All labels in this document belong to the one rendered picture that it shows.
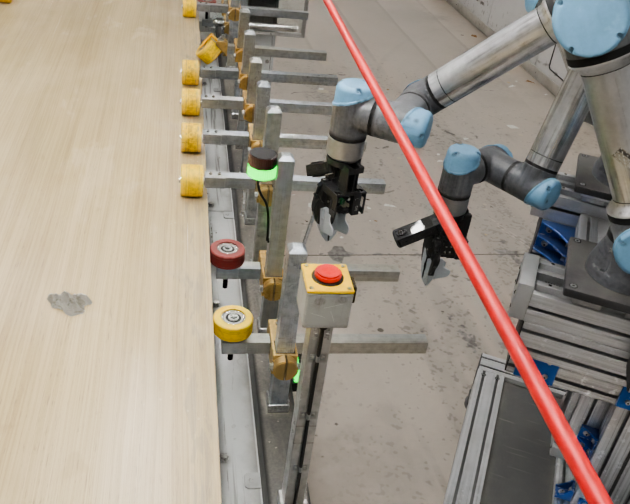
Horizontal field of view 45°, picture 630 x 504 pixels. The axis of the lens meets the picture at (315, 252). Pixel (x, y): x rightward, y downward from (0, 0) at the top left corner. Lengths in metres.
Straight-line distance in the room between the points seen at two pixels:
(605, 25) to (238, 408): 1.07
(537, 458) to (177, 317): 1.29
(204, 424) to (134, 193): 0.79
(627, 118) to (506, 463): 1.27
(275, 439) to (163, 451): 0.36
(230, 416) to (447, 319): 1.62
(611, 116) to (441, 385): 1.68
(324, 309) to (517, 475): 1.34
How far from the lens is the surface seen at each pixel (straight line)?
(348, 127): 1.48
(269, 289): 1.70
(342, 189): 1.53
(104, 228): 1.80
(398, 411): 2.71
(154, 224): 1.81
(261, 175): 1.56
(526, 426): 2.50
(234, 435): 1.68
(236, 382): 1.80
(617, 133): 1.37
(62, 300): 1.57
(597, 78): 1.35
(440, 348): 3.02
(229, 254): 1.70
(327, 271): 1.11
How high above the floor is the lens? 1.85
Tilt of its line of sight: 33 degrees down
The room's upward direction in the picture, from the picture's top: 8 degrees clockwise
